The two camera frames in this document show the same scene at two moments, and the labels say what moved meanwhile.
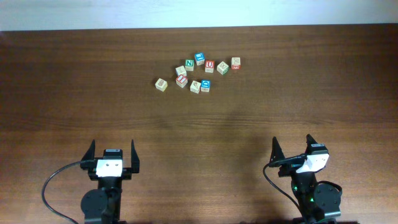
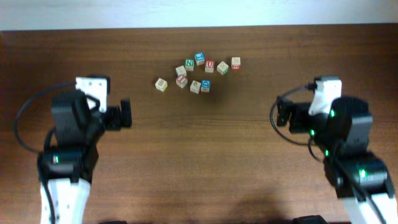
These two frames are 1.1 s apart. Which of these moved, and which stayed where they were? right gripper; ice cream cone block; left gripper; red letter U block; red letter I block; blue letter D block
Moved: right gripper; left gripper
Stayed: red letter U block; ice cream cone block; red letter I block; blue letter D block
